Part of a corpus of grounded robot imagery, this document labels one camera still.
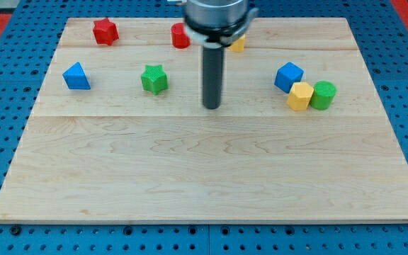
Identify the yellow hexagon block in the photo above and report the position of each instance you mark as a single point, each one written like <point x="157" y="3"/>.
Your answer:
<point x="300" y="96"/>

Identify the blue triangle block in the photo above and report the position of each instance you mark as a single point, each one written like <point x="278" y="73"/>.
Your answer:
<point x="75" y="78"/>

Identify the red cylinder block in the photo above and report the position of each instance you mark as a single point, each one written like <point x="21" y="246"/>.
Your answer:
<point x="179" y="38"/>

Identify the green star block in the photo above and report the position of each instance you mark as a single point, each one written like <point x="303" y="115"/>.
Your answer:
<point x="154" y="79"/>

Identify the blue cube block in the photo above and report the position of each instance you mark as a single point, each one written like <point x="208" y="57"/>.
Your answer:
<point x="287" y="75"/>

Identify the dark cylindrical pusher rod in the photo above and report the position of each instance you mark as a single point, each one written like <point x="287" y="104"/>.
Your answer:
<point x="213" y="67"/>

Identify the yellow block behind arm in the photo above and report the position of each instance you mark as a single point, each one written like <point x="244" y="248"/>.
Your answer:
<point x="238" y="45"/>

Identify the light wooden board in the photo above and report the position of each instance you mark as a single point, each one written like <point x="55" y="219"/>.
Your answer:
<point x="119" y="155"/>

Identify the green cylinder block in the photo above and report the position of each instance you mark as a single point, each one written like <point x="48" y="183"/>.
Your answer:
<point x="323" y="95"/>

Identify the red star block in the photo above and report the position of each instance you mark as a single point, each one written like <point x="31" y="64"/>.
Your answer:
<point x="105" y="32"/>

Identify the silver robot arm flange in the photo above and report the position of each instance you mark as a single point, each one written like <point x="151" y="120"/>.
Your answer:
<point x="217" y="23"/>

